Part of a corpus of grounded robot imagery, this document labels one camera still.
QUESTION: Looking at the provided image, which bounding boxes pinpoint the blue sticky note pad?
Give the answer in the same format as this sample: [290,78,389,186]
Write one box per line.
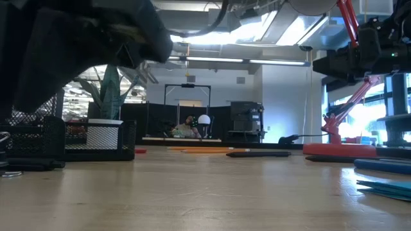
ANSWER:
[355,178,411,203]

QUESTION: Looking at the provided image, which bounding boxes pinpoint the black partition panel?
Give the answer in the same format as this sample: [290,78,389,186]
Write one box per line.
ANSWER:
[87,101,232,145]

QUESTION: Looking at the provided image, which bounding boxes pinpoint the person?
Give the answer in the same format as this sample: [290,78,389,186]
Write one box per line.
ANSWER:
[172,115,202,139]

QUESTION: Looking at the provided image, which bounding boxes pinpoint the black stand pole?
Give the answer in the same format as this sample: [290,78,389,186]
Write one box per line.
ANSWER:
[383,73,410,148]

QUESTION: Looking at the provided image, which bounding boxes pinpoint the black aluminium table frame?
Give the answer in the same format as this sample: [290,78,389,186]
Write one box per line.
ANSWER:
[136,139,411,160]

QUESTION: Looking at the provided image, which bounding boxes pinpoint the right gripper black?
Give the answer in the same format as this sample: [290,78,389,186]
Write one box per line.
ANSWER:
[313,15,411,83]

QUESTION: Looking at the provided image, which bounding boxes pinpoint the black mesh desk organizer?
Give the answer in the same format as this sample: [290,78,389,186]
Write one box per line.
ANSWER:
[0,96,137,162]

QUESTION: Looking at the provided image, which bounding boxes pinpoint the blue-handled scissors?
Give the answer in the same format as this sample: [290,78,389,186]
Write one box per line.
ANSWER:
[353,158,411,176]

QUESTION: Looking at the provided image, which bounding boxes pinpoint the yellow pencil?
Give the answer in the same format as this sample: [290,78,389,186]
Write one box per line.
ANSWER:
[181,148,251,155]

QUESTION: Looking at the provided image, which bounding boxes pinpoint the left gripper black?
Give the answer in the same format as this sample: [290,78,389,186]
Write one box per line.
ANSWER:
[0,0,136,124]

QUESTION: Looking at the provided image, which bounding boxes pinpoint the white globe lamp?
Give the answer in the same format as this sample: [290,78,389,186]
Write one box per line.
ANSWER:
[197,114,212,139]

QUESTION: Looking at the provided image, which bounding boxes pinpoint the black metal gantry frame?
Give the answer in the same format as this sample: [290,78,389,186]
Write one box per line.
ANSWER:
[163,83,212,107]

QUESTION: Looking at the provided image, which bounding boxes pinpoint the black lamp cord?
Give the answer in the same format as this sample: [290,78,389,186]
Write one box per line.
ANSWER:
[277,133,329,145]

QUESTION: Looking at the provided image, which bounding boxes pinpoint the red desk lamp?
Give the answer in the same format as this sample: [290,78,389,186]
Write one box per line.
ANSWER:
[287,0,383,158]

